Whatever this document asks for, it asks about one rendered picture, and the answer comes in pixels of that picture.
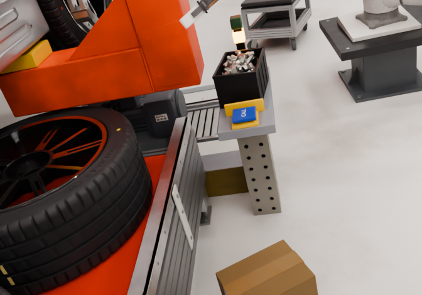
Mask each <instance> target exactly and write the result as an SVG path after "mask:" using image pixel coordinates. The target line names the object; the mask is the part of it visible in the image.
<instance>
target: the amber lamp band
mask: <svg viewBox="0 0 422 295"><path fill-rule="evenodd" d="M232 36H233V39H234V43H242V42H245V40H246V37H245V34H244V29H243V28H242V31H238V32H235V33H234V32H233V31H232Z"/></svg>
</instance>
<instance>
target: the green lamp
mask: <svg viewBox="0 0 422 295"><path fill-rule="evenodd" d="M230 26H231V29H232V30H236V29H240V28H242V18H241V15H240V14H238V15H235V16H231V17H230Z"/></svg>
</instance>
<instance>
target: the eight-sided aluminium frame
mask: <svg viewBox="0 0 422 295"><path fill-rule="evenodd" d="M112 1H113V0H109V5H110V3H111V2H112ZM67 2H68V5H69V8H70V10H71V12H70V13H71V15H72V16H73V18H74V20H75V21H76V23H77V24H79V25H81V27H83V29H84V30H85V31H86V32H88V33H89V31H90V30H91V29H92V27H93V26H94V24H96V22H97V21H98V17H97V16H96V15H95V14H94V13H93V12H92V11H91V9H90V8H89V5H88V3H87V0H78V3H79V6H78V5H77V2H76V0H67Z"/></svg>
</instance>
